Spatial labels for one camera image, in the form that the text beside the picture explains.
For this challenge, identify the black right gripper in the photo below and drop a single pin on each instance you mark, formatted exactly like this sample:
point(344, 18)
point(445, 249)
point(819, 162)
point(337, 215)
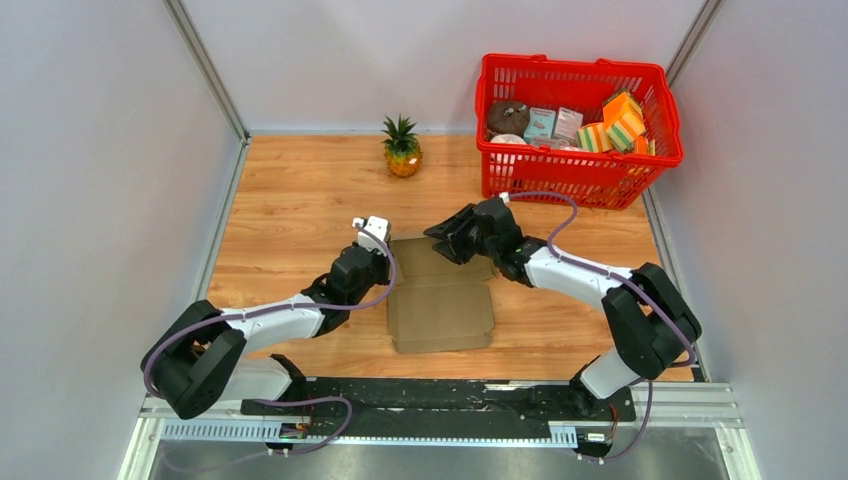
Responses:
point(455, 226)

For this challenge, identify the brown cardboard box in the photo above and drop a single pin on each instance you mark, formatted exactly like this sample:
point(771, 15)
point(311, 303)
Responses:
point(436, 305)

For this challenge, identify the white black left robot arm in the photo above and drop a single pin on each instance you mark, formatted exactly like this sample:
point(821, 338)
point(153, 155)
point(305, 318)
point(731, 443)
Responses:
point(193, 363)

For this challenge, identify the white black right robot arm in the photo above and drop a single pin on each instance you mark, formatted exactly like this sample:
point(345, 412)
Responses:
point(652, 327)

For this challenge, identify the teal small box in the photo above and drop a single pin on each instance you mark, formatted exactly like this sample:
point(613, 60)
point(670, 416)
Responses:
point(541, 124)

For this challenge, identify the grey small box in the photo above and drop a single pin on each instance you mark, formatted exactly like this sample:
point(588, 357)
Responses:
point(567, 125)

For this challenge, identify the toy pineapple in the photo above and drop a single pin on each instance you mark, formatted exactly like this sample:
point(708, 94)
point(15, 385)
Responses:
point(402, 150)

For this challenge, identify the brown round object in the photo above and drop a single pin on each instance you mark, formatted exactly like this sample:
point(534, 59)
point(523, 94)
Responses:
point(507, 117)

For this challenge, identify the red plastic basket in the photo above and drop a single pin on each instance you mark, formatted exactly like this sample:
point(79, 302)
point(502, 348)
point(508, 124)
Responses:
point(601, 180)

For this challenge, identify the striped yellow green sponge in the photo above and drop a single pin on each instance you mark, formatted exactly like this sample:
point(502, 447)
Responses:
point(593, 138)

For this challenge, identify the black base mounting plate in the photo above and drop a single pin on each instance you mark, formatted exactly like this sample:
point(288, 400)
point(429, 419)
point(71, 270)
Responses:
point(441, 408)

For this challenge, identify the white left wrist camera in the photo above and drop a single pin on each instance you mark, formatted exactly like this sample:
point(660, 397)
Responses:
point(373, 233)

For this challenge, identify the aluminium base frame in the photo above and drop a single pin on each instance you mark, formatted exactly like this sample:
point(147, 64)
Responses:
point(663, 427)

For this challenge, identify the aluminium corner rail right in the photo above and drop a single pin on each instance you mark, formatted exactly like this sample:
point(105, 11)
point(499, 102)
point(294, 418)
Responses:
point(693, 38)

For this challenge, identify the aluminium corner rail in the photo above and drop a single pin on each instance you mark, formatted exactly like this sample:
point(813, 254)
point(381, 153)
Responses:
point(192, 38)
point(693, 38)

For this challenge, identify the aluminium corner rail left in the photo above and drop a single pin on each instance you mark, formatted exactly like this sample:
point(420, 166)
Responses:
point(192, 38)

